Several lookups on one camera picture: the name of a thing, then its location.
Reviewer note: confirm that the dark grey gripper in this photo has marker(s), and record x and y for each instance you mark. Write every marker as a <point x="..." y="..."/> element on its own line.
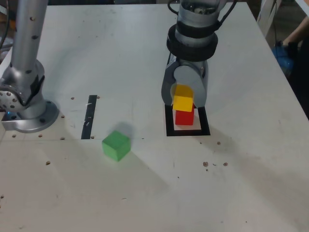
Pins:
<point x="190" y="63"/>

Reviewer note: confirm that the yellow cube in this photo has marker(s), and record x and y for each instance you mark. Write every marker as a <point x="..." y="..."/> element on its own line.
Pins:
<point x="183" y="102"/>

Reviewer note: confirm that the red cube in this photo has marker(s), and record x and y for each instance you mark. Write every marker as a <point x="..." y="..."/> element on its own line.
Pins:
<point x="184" y="118"/>

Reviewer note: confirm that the green cube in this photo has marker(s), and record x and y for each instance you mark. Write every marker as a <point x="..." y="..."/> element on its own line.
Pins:
<point x="116" y="145"/>

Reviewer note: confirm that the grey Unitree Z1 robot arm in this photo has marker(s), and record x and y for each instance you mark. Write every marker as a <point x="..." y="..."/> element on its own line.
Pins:
<point x="195" y="36"/>

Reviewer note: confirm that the black tape square outline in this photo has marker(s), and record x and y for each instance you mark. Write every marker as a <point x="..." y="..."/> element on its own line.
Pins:
<point x="205" y="120"/>

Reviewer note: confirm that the black tape strip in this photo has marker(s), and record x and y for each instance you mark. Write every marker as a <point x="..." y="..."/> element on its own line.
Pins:
<point x="88" y="118"/>

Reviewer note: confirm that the blue object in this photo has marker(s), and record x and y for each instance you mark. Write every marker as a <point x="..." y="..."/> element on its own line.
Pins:
<point x="282" y="58"/>

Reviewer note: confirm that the person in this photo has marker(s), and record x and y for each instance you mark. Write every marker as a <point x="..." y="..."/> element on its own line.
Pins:
<point x="299" y="72"/>

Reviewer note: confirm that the brown cardboard box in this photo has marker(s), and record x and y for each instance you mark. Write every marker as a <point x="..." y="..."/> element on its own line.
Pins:
<point x="4" y="19"/>

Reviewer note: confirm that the white frame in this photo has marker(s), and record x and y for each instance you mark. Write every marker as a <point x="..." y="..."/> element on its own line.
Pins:
<point x="265" y="17"/>

